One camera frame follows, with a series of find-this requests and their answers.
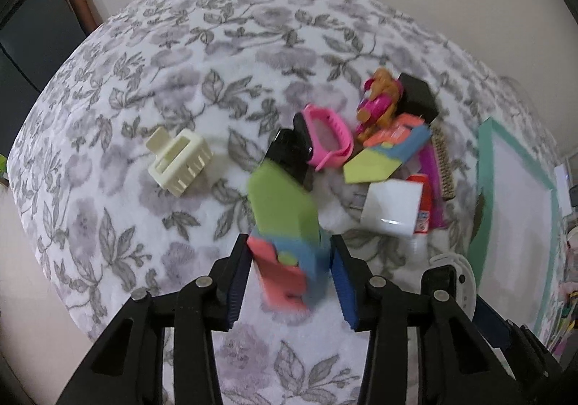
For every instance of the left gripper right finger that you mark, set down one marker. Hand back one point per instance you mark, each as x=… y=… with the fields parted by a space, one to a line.
x=351 y=280

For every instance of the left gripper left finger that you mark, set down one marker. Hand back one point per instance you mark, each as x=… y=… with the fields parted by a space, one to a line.
x=230 y=275

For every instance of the colourful foam puzzle piece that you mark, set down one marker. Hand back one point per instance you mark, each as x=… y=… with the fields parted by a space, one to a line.
x=289 y=247

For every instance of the red white glue bottle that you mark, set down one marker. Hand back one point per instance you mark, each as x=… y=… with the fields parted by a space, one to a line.
x=419 y=242

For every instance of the white square box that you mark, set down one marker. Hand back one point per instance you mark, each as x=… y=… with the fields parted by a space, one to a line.
x=391 y=207

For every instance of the pink toy wristwatch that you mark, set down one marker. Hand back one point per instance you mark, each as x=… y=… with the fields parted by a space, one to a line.
x=331 y=140

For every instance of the patterned beige black bar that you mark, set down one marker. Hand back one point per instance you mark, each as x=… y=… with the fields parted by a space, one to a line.
x=442 y=157

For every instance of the cream plastic hair clip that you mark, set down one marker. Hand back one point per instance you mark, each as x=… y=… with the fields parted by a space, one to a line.
x=178 y=160

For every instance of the brown pink puppy figurine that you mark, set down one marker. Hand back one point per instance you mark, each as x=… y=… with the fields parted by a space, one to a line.
x=378 y=106

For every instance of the teal rimmed white tray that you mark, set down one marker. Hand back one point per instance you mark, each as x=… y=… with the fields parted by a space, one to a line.
x=514 y=248

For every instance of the floral grey white blanket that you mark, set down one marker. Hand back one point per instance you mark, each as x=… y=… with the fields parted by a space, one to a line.
x=233 y=72

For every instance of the black cube box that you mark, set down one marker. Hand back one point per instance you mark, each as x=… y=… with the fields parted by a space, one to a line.
x=417 y=99

